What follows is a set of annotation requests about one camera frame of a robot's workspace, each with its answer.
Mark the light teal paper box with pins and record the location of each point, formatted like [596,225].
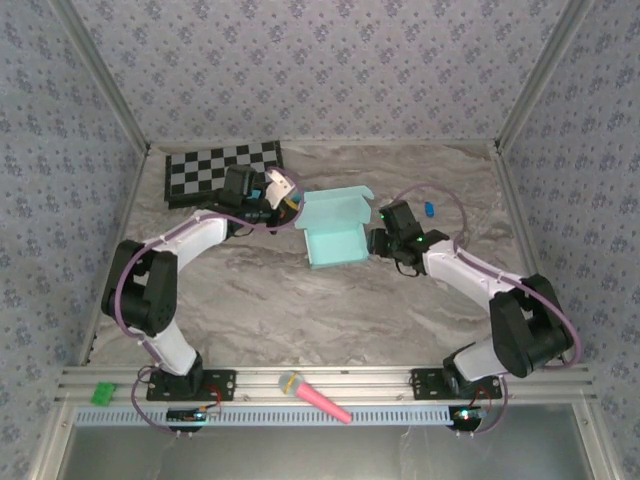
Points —
[335,245]

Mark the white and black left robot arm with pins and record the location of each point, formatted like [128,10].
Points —
[195,235]

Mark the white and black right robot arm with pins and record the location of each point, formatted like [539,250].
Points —
[460,270]

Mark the small blue object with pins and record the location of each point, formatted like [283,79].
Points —
[428,209]

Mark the black and silver chessboard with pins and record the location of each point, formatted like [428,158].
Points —
[200,175]

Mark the pink toy microphone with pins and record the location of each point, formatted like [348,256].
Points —
[315,397]

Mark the green toy block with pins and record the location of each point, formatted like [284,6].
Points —
[103,393]

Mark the aluminium frame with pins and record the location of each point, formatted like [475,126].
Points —
[380,385]

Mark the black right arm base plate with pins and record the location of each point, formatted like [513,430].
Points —
[425,385]

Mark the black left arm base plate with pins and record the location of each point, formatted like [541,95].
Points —
[220,385]

